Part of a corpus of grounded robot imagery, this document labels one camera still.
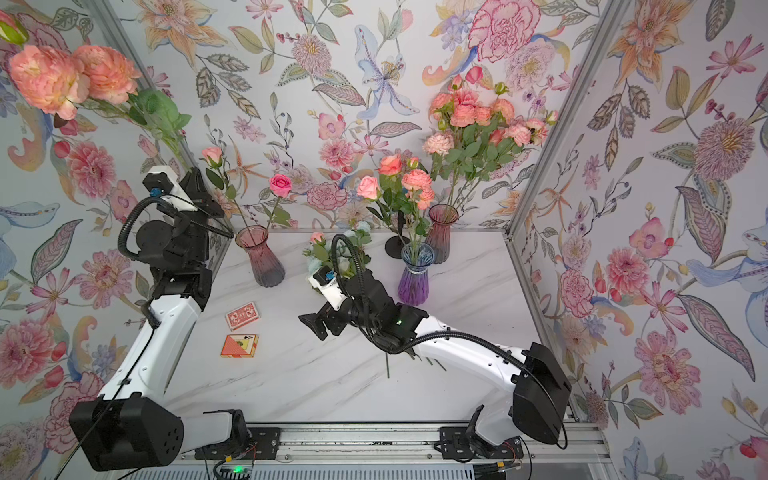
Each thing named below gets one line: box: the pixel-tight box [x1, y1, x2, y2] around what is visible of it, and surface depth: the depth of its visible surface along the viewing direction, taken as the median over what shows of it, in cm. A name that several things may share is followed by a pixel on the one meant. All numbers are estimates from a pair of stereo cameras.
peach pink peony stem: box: [7, 45, 192, 170], surface depth 38 cm
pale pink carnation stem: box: [422, 131, 455, 205], surface depth 80 cm
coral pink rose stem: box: [376, 154, 414, 241], surface depth 81 cm
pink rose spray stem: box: [401, 157, 435, 253], surface depth 78 cm
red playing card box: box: [225, 301, 260, 332], surface depth 97 cm
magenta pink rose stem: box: [261, 173, 293, 229], surface depth 74 cm
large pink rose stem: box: [357, 175, 398, 241], surface depth 73 cm
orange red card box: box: [220, 334, 259, 358], surface depth 91 cm
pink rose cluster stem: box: [428, 78, 519, 207], surface depth 87 cm
